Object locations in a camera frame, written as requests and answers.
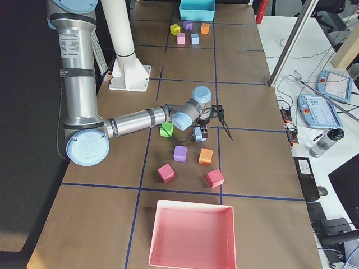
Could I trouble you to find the purple block right side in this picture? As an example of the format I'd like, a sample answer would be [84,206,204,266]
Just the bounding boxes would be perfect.
[173,145,187,162]

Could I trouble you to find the crimson block near purple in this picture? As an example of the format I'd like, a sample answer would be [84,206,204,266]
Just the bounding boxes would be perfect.
[157,164,176,183]

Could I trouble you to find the purple block left side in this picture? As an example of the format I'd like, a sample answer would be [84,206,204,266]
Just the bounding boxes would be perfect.
[183,21,193,31]

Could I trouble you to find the crimson block near orange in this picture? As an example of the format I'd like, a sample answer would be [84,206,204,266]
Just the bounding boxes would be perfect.
[206,169,224,188]

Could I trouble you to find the orange block right side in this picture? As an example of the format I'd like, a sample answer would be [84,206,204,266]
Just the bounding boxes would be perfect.
[198,148,213,165]

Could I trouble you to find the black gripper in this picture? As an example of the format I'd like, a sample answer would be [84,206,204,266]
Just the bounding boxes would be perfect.
[202,105,224,140]

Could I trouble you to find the brown paper table cover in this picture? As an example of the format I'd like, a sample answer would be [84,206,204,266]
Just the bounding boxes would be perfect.
[27,1,321,268]

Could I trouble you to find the aluminium frame post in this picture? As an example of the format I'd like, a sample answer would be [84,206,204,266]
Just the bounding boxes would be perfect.
[268,0,318,87]

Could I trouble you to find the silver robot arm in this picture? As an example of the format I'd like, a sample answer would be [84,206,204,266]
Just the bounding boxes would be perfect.
[47,1,224,166]

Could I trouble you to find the teach pendant near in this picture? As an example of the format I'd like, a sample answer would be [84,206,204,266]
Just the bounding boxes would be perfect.
[297,94,343,129]

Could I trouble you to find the pink plastic tray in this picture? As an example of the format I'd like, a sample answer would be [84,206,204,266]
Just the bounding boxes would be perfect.
[149,200,237,268]

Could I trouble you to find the teal plastic bin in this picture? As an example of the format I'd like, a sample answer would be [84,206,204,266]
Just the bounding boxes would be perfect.
[179,0,215,22]

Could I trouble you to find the teach pendant far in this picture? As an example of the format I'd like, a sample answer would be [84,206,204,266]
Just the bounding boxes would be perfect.
[317,70,353,104]

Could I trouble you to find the black power box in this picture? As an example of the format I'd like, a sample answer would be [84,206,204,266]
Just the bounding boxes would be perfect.
[293,157,320,202]

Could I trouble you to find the green foam block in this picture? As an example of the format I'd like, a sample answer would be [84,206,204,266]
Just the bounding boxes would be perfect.
[159,122,174,137]

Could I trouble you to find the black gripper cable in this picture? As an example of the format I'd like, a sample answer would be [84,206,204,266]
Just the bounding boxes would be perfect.
[170,104,234,143]

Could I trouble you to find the black laptop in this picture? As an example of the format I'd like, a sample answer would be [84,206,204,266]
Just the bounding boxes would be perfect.
[329,156,358,228]

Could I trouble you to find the teach pendant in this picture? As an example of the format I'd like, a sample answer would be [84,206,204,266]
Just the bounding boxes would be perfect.
[297,94,343,129]
[317,70,353,104]

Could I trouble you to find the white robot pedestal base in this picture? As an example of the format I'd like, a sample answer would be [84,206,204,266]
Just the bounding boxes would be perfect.
[101,0,151,92]

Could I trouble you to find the yellow foam block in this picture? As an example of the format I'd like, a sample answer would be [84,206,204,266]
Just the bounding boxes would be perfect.
[170,24,181,36]

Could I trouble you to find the pink foam block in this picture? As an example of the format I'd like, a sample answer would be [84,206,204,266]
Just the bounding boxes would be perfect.
[177,33,186,45]

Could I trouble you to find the clear water bottle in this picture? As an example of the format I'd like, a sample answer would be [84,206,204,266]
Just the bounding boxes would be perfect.
[309,128,344,158]

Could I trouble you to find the red fire extinguisher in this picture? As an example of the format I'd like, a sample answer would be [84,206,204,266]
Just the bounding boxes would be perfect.
[256,0,269,24]

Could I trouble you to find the light blue block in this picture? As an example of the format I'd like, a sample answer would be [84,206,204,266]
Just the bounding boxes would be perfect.
[190,33,200,45]
[194,127,206,142]

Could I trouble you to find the orange block left side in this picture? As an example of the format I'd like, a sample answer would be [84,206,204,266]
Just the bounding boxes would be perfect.
[200,23,210,35]

